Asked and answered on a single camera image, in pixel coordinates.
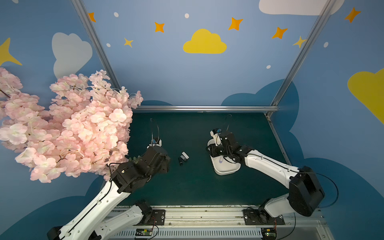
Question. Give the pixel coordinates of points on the aluminium rear frame rail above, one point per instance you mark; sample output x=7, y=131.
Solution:
x=221, y=109

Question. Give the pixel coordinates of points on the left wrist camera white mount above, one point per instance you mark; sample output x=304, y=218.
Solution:
x=155, y=142

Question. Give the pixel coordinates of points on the white plastic storage box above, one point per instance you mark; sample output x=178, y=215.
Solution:
x=227, y=167

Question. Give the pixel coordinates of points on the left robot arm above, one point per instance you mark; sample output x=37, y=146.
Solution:
x=91, y=222

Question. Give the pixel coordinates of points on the green circuit board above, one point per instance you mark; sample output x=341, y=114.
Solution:
x=269, y=234
x=144, y=233

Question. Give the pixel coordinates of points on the left green circuit board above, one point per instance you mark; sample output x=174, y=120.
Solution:
x=144, y=233

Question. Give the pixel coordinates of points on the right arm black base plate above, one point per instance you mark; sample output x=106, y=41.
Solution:
x=253, y=217

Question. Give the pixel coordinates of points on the pink artificial blossom tree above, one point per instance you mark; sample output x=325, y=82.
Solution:
x=85, y=129

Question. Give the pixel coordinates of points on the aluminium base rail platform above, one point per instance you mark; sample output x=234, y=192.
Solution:
x=223, y=223

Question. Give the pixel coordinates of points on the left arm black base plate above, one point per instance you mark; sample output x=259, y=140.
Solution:
x=154, y=217

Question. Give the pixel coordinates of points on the right green circuit board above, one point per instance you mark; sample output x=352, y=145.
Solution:
x=269, y=234

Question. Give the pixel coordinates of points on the aluminium right frame post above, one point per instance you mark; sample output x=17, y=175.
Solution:
x=319, y=24

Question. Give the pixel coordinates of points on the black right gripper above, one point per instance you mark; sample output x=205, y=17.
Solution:
x=214, y=148

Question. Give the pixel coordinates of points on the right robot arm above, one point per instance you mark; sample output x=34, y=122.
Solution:
x=305, y=192

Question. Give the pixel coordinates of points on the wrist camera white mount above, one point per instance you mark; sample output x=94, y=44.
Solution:
x=215, y=134
x=155, y=142

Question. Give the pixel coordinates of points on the aluminium left frame post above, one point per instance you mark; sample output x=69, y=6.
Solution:
x=90, y=29

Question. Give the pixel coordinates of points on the white rectangular usb drive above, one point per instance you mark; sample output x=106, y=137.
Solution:
x=185, y=155

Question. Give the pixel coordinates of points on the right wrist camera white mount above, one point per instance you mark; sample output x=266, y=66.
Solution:
x=215, y=134

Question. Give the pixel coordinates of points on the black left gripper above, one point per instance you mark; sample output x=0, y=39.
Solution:
x=163, y=159

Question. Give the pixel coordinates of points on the aluminium frame post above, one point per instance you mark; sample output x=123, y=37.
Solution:
x=90, y=29
x=319, y=24

